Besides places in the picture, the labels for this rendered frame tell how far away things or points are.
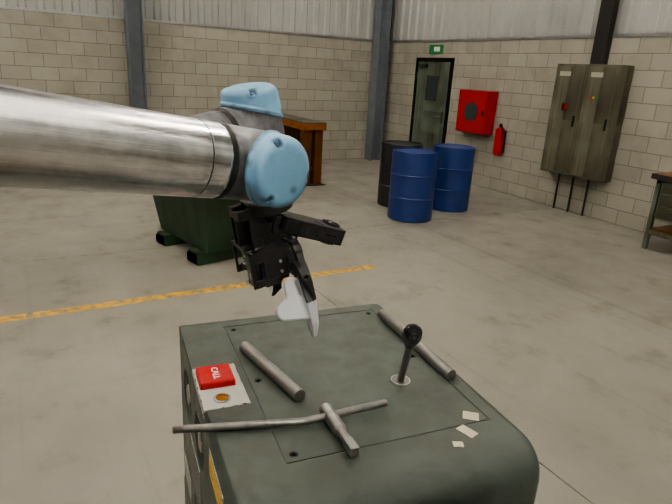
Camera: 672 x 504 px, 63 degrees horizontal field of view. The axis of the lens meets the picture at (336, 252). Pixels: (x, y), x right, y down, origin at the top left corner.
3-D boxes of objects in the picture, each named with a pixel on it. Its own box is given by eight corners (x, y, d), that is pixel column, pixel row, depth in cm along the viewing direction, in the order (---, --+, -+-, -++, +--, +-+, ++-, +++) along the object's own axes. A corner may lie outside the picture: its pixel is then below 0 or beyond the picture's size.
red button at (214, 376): (195, 377, 99) (195, 366, 98) (228, 372, 101) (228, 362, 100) (200, 394, 94) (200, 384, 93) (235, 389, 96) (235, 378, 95)
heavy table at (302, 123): (262, 169, 1013) (263, 113, 982) (284, 168, 1035) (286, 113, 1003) (301, 186, 881) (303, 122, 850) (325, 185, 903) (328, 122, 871)
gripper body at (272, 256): (237, 274, 83) (222, 200, 78) (288, 258, 87) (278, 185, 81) (256, 295, 77) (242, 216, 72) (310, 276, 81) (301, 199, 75)
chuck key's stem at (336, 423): (361, 457, 79) (331, 412, 89) (362, 444, 79) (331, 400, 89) (347, 460, 78) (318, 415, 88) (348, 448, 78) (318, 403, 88)
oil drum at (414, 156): (377, 213, 737) (383, 147, 709) (413, 210, 765) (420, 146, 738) (404, 225, 688) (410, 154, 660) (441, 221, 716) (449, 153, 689)
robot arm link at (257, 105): (201, 90, 70) (254, 78, 75) (217, 173, 75) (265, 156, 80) (237, 94, 65) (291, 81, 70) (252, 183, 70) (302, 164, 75)
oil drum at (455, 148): (418, 204, 804) (424, 143, 777) (449, 201, 833) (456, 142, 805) (444, 214, 756) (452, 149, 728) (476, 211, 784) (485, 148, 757)
